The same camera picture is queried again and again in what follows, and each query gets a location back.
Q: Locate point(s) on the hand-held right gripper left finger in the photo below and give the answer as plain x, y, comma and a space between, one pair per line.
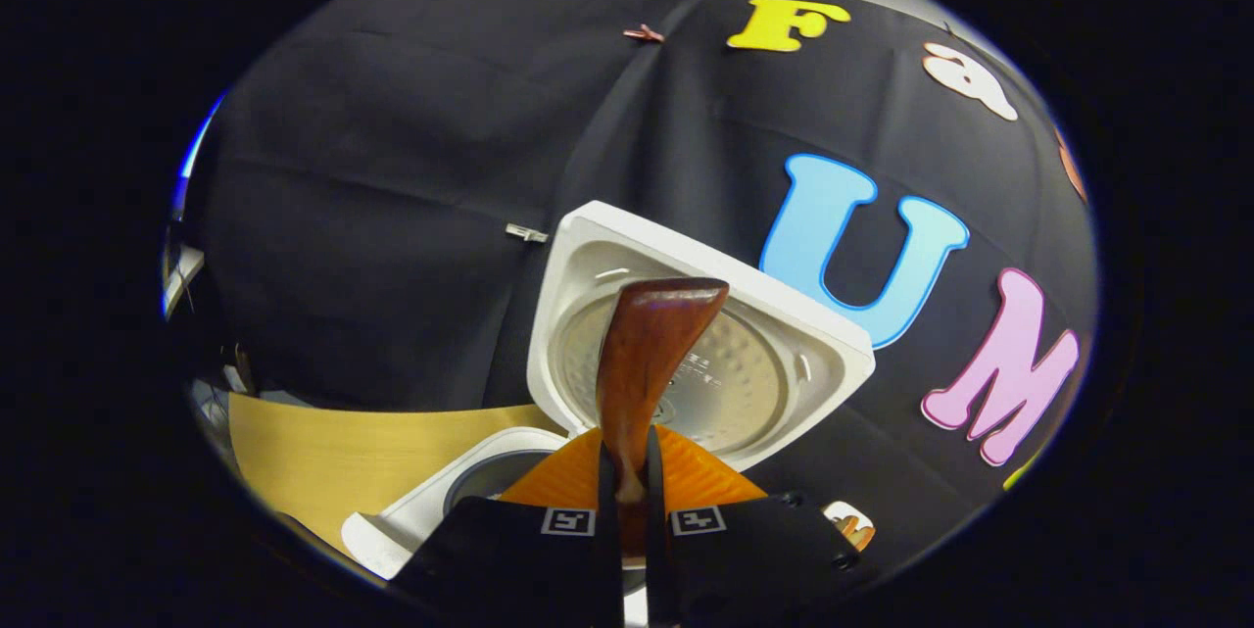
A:
607, 550

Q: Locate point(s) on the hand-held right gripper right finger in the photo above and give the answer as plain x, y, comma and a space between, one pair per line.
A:
656, 569

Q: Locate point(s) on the brown wooden spoon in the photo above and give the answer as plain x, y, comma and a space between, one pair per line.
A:
651, 344

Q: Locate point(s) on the white rice cooker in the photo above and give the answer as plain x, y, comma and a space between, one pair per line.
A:
578, 275

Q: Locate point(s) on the white toaster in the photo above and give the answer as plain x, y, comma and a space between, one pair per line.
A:
839, 510

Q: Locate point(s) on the toasted bread slice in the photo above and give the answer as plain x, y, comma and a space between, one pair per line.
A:
858, 532

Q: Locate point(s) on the silver cloth clip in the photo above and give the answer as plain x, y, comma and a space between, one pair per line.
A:
527, 234

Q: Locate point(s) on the copper cloth clip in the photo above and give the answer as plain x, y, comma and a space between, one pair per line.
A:
644, 33

